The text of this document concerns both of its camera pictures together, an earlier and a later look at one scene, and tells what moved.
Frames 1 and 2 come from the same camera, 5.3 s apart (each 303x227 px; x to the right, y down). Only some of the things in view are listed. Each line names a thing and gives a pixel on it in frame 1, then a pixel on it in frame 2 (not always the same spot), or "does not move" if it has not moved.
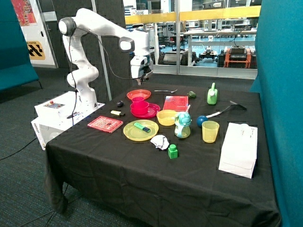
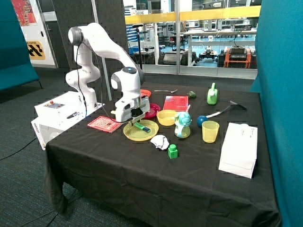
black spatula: [234, 106] does not move
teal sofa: [16, 68] does not move
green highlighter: [142, 127] does not move
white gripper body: [140, 65] -> [129, 109]
